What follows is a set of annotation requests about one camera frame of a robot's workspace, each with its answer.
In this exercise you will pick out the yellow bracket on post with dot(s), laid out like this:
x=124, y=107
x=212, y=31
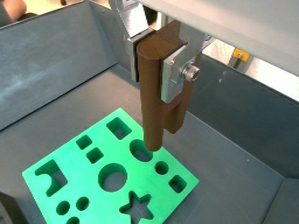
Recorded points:
x=239, y=58

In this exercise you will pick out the brown square-circle peg object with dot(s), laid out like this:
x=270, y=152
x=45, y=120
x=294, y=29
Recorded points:
x=160, y=116

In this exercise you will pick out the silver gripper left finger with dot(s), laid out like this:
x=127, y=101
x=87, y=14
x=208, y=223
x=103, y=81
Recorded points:
x=131, y=19

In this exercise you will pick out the green shape-sorting board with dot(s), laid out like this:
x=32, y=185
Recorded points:
x=89, y=181

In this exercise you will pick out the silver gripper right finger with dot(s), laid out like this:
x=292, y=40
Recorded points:
x=179, y=68

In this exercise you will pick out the grey plastic bin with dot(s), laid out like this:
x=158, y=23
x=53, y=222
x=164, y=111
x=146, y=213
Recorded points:
x=65, y=77

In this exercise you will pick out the black object at corner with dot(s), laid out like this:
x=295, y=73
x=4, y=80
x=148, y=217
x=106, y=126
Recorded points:
x=11, y=213

